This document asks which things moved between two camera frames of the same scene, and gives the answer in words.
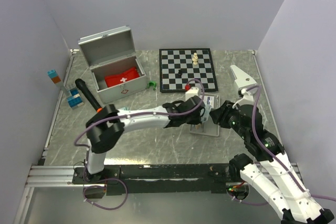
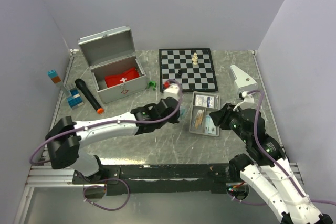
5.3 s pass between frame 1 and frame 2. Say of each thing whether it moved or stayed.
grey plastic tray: stayed
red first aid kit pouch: stayed
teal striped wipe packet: moved
